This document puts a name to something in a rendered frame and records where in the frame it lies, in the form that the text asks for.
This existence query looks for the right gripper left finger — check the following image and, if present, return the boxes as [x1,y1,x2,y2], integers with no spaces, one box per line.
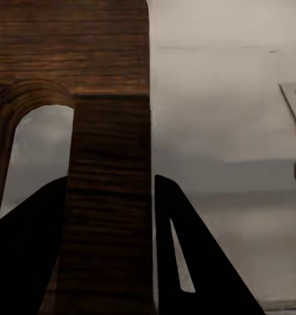
[0,176,68,315]

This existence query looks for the cutting board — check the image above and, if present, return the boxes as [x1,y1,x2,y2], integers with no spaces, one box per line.
[0,0,154,315]

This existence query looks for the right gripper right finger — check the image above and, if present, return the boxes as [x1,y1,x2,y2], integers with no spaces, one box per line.
[154,175,266,315]

